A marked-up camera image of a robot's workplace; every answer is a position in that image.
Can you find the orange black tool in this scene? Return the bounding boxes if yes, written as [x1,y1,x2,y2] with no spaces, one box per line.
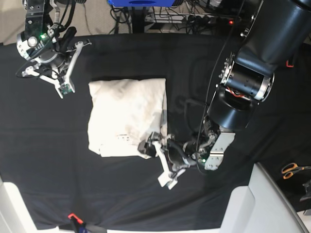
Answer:
[286,58,294,68]

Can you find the blue plastic bin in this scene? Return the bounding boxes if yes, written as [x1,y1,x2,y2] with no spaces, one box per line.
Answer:
[107,0,175,7]

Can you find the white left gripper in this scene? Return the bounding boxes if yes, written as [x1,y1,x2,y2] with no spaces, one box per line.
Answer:
[138,132,194,190]

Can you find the black table cloth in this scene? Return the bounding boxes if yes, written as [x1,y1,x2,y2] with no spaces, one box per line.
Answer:
[0,33,311,231]

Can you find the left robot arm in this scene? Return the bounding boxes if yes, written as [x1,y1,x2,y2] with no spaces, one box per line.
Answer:
[138,0,311,189]

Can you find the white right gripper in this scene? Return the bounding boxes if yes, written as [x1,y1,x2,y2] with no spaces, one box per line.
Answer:
[16,27,91,98]

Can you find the white T-shirt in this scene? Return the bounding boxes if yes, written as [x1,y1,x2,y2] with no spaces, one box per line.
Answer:
[87,78,168,159]

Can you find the black power strip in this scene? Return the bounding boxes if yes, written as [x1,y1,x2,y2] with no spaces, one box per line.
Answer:
[145,12,236,25]

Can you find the red black clamp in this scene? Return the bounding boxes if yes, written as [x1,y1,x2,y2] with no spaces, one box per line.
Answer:
[67,213,107,233]

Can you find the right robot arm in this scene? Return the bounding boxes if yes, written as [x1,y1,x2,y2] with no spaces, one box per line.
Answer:
[16,0,91,98]

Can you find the orange handled scissors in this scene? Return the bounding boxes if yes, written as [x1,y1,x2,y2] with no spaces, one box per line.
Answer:
[281,163,311,180]

